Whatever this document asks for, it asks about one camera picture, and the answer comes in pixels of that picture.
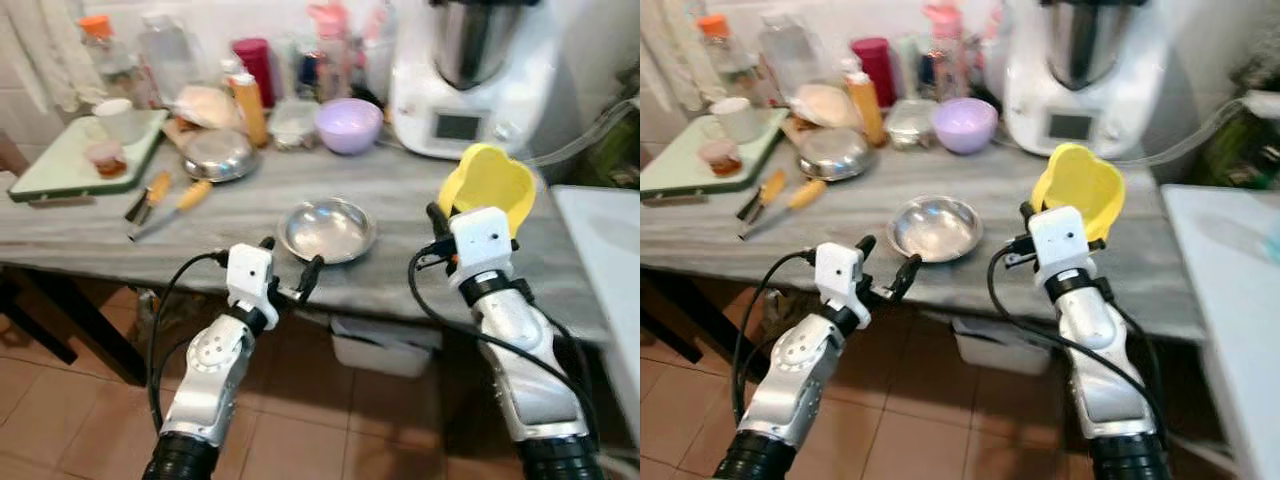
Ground white mug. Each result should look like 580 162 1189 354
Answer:
92 97 147 147
710 96 761 145

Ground hanging beige cloth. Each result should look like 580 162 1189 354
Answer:
640 0 713 113
0 0 96 114

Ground stainless steel bowl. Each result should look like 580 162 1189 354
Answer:
277 197 379 266
797 127 871 183
886 195 984 264
181 127 259 185

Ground pink water bottle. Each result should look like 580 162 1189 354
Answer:
922 2 967 101
306 2 353 101

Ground maroon tumbler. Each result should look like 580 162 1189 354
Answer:
232 37 276 109
850 37 893 109

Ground white food processor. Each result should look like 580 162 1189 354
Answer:
389 0 566 162
1003 0 1171 159

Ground green bag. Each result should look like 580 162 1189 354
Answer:
580 60 641 191
1195 55 1280 191

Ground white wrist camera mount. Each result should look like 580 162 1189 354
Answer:
813 242 867 319
1027 205 1091 291
225 243 278 319
447 207 516 293

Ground long steel orange-handled tongs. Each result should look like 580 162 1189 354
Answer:
738 178 829 242
127 179 214 243

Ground upright snack packet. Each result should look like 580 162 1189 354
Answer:
362 0 399 101
978 0 1011 96

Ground green tray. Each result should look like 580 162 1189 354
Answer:
640 108 786 198
8 108 169 204

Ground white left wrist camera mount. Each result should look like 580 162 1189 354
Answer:
225 243 278 319
813 242 867 319

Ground orange squeeze bottle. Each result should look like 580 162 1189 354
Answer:
846 70 886 148
232 72 270 149

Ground purple plastic bowl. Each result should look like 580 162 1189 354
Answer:
314 97 385 156
932 97 999 155

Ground glass bottle orange cap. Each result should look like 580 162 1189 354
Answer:
696 13 766 106
78 14 151 109

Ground white side table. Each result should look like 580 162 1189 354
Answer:
1160 184 1280 480
550 184 641 441

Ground short black orange kitchen tool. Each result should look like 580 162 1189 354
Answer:
124 169 174 224
736 168 789 223

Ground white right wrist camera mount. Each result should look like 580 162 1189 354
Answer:
447 207 516 293
1027 205 1091 291

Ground white plastic bin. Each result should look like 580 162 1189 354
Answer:
950 317 1051 376
330 317 443 379

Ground glass food container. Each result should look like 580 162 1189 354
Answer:
268 99 321 152
885 98 938 151

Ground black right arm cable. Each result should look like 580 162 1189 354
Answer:
405 250 601 446
985 243 1171 451

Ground bread in plastic bag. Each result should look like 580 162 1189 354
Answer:
172 85 244 131
790 84 861 130

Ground small red-lidded plastic tub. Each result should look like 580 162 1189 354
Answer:
84 139 129 180
697 138 744 178

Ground yellow plastic bowl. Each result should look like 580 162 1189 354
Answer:
1030 142 1127 243
437 143 538 239

